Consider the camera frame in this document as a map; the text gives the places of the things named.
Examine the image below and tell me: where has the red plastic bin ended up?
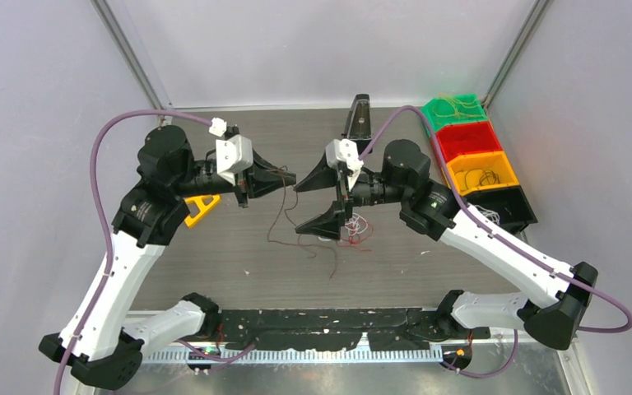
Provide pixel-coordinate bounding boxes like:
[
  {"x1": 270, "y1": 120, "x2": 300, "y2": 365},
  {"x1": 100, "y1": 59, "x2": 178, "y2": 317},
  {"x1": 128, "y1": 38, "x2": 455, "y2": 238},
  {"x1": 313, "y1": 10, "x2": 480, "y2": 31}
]
[{"x1": 433, "y1": 121, "x2": 503, "y2": 165}]

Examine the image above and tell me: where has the red cable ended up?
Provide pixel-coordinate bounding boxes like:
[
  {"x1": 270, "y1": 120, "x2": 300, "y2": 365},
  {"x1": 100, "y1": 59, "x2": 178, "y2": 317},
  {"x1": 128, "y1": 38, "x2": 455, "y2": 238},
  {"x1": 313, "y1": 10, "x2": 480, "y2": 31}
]
[{"x1": 337, "y1": 215, "x2": 374, "y2": 253}]

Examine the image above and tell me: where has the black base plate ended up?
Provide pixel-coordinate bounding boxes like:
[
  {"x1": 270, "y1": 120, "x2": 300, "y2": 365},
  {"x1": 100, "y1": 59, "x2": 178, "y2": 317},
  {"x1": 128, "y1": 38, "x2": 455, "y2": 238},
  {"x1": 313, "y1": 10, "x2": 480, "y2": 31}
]
[{"x1": 166, "y1": 308, "x2": 491, "y2": 353}]

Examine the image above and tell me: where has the black metronome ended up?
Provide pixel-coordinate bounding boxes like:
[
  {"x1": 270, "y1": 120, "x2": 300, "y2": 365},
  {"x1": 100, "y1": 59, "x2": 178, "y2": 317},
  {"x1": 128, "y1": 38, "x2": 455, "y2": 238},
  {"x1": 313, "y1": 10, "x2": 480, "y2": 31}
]
[{"x1": 342, "y1": 94, "x2": 372, "y2": 154}]

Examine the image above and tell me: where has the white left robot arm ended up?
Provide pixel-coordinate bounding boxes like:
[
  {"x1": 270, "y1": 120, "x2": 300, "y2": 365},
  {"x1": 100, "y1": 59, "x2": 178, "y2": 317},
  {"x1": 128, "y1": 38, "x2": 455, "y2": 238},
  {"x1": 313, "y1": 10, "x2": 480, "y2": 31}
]
[{"x1": 39, "y1": 125, "x2": 296, "y2": 390}]

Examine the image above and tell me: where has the yellow cable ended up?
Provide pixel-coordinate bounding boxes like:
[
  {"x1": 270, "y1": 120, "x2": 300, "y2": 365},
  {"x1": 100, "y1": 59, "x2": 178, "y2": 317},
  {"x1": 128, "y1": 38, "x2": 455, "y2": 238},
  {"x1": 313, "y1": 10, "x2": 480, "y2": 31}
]
[{"x1": 435, "y1": 93, "x2": 486, "y2": 121}]

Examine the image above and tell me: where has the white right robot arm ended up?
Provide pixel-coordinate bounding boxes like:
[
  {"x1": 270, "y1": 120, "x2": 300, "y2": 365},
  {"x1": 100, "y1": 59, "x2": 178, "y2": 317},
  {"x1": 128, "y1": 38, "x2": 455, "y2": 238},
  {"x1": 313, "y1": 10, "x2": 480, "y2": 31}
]
[{"x1": 295, "y1": 139, "x2": 598, "y2": 350}]

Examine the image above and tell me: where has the brown cable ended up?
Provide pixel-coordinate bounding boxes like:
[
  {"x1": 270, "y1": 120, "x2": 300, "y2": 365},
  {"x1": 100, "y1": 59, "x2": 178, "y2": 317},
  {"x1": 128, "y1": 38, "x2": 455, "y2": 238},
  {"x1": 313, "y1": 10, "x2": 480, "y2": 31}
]
[
  {"x1": 266, "y1": 165, "x2": 340, "y2": 281},
  {"x1": 454, "y1": 167, "x2": 503, "y2": 189}
]

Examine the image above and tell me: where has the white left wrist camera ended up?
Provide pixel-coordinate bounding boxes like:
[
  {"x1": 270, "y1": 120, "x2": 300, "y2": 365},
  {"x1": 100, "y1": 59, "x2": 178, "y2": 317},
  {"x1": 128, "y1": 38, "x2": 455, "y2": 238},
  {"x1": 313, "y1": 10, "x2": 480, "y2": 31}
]
[{"x1": 208, "y1": 118, "x2": 254, "y2": 186}]

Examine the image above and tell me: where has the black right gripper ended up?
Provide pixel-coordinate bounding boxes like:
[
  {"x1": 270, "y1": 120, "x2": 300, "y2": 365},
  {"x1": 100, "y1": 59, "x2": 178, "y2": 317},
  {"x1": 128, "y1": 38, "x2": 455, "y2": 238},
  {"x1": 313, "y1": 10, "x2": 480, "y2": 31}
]
[{"x1": 294, "y1": 150, "x2": 409, "y2": 240}]

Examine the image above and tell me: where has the yellow triangular plastic piece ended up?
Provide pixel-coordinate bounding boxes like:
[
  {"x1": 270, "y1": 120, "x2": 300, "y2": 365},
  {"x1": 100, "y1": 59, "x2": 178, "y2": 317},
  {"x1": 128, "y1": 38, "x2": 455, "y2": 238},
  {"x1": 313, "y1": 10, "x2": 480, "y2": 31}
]
[{"x1": 184, "y1": 194, "x2": 221, "y2": 229}]

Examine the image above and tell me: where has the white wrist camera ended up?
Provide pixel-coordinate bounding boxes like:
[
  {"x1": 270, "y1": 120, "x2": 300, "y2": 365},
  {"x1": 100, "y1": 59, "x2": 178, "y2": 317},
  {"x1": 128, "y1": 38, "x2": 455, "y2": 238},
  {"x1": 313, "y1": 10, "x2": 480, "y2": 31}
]
[
  {"x1": 325, "y1": 139, "x2": 364, "y2": 191},
  {"x1": 208, "y1": 118, "x2": 254, "y2": 186}
]

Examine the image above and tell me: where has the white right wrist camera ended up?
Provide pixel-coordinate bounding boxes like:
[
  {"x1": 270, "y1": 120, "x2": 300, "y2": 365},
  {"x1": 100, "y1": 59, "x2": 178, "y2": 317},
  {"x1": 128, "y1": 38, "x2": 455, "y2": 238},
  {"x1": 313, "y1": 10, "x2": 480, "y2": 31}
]
[{"x1": 325, "y1": 139, "x2": 364, "y2": 191}]

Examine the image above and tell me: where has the green plastic bin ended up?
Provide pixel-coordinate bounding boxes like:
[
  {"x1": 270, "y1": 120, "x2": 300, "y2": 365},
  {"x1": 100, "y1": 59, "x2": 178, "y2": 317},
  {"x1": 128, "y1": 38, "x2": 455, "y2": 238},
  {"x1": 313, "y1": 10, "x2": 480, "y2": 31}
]
[{"x1": 421, "y1": 94, "x2": 488, "y2": 137}]

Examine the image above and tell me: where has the yellow plastic bin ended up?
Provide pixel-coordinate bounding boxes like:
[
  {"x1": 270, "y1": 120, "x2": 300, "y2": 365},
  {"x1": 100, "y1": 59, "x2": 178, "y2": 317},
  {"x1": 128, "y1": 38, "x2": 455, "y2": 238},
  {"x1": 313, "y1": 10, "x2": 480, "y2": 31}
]
[{"x1": 446, "y1": 151, "x2": 520, "y2": 196}]

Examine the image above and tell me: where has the black plastic bin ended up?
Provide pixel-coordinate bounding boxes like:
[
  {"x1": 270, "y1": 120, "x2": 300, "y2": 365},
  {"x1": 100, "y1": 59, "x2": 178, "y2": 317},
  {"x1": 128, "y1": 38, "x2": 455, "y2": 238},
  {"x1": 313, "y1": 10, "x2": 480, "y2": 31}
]
[{"x1": 466, "y1": 185, "x2": 537, "y2": 235}]

